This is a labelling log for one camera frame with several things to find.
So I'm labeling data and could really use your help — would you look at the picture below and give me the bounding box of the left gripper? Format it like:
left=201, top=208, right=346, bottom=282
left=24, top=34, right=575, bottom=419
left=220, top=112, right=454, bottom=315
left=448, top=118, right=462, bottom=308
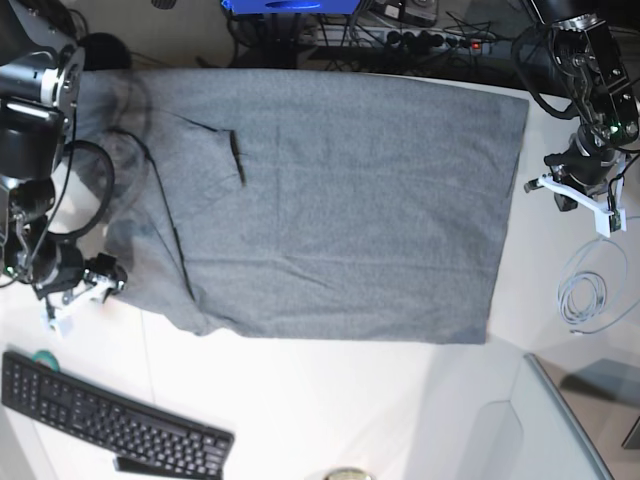
left=544, top=129, right=625, bottom=212

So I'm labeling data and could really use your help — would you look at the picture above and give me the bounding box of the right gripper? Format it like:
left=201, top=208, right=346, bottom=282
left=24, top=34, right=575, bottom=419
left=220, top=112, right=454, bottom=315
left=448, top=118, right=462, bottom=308
left=32, top=244, right=128, bottom=300

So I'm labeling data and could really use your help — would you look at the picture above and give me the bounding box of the grey t-shirt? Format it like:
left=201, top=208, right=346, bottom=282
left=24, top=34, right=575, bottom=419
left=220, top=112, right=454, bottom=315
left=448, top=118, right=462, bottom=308
left=78, top=69, right=528, bottom=344

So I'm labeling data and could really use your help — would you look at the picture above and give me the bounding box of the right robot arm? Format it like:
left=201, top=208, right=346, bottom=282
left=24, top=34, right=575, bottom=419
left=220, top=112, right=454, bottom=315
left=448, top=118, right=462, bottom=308
left=1, top=1, right=127, bottom=299

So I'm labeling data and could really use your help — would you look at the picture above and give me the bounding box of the green tape roll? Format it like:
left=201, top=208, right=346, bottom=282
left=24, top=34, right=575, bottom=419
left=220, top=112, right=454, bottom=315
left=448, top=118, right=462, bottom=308
left=31, top=350, right=60, bottom=372

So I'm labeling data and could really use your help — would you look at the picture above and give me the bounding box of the black computer keyboard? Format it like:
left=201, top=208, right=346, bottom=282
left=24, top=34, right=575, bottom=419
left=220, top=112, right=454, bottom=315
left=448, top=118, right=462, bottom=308
left=1, top=351, right=235, bottom=479

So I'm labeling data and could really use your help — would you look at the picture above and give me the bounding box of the round brass object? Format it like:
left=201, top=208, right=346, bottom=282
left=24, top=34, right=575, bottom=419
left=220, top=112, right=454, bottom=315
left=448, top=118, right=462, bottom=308
left=323, top=466, right=374, bottom=480

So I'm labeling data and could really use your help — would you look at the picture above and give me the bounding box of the coiled white cable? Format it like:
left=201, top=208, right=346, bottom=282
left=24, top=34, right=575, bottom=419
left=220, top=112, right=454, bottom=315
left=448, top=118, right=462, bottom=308
left=557, top=234, right=640, bottom=336

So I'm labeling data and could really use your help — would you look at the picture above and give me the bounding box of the blue base plate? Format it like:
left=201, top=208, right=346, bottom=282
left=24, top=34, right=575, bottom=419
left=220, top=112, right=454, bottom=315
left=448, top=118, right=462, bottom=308
left=221, top=0, right=360, bottom=15

